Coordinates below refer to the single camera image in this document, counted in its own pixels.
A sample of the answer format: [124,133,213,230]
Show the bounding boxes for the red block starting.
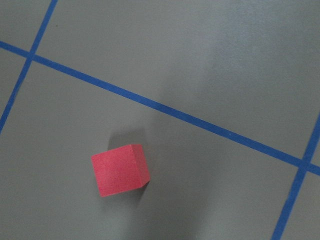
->
[91,144,151,197]

